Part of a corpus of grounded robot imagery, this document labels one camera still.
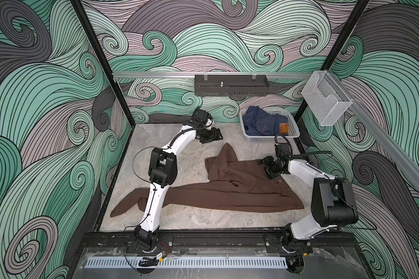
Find aluminium rail back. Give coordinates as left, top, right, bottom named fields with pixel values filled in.
left=112, top=71, right=312, bottom=80

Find white plastic basket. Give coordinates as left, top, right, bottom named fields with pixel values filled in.
left=239, top=106, right=300, bottom=143

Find blue jeans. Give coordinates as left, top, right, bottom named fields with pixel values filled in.
left=242, top=106, right=289, bottom=136

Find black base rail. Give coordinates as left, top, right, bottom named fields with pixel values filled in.
left=79, top=227, right=357, bottom=255

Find aluminium rail right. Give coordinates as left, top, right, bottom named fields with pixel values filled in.
left=327, top=71, right=419, bottom=192

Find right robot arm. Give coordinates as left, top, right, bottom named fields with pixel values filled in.
left=258, top=156, right=359, bottom=241

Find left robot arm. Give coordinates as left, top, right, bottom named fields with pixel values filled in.
left=134, top=125, right=223, bottom=251

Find white slotted cable duct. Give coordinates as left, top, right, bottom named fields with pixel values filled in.
left=84, top=256, right=287, bottom=269

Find black perforated metal tray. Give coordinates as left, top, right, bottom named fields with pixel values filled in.
left=194, top=75, right=270, bottom=100

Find brown trousers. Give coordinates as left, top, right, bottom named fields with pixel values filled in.
left=109, top=142, right=305, bottom=219

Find aluminium rail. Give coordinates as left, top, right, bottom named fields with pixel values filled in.
left=112, top=71, right=312, bottom=80
left=327, top=71, right=419, bottom=192

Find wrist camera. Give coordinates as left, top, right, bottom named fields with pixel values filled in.
left=190, top=108, right=214, bottom=128
left=275, top=143, right=292, bottom=160

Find white mesh wall holder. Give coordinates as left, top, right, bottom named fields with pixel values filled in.
left=301, top=70, right=352, bottom=127

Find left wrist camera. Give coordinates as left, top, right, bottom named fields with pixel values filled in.
left=190, top=108, right=214, bottom=128

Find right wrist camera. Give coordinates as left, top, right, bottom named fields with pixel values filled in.
left=275, top=143, right=292, bottom=160

